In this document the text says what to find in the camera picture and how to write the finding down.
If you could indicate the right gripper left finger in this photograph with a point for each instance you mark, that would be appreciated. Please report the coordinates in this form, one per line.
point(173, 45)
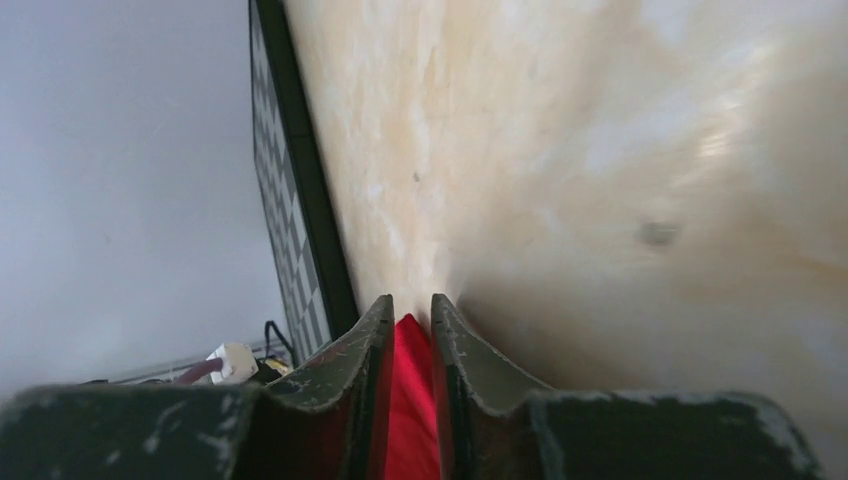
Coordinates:
point(328, 419)

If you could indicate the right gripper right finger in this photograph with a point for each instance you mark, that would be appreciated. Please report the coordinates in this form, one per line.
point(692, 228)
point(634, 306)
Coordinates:
point(497, 421)

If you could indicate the red cloth napkin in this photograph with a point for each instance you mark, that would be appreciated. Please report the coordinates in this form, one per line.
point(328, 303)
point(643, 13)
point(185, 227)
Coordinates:
point(412, 439)

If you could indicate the black white checkerboard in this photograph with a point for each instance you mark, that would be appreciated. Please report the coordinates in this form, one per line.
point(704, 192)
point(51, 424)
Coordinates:
point(318, 300)

